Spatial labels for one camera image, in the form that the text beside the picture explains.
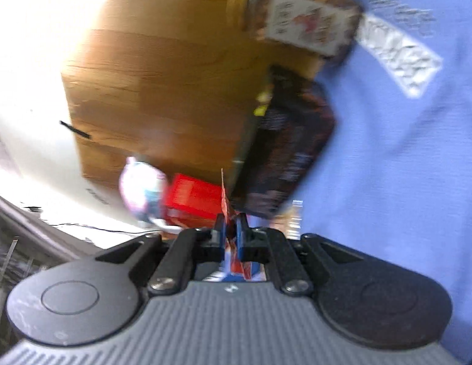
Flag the red gift box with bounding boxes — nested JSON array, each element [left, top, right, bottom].
[[162, 173, 227, 233]]

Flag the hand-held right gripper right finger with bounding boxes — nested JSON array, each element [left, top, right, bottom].
[[236, 213, 364, 295]]

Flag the large wooden board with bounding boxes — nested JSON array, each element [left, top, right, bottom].
[[61, 0, 325, 195]]

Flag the short black tape strip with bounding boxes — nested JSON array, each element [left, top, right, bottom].
[[59, 120, 92, 140]]

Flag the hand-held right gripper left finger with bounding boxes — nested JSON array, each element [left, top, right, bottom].
[[95, 213, 227, 295]]

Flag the black cardboard box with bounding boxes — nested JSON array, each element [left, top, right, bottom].
[[230, 64, 337, 220]]

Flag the pink and blue plush toy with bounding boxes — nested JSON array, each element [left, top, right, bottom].
[[119, 156, 170, 226]]

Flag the clear nut jar gold lid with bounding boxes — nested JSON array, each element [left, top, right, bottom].
[[226, 0, 364, 60]]

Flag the red snack packet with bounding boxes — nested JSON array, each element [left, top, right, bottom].
[[220, 167, 265, 283]]

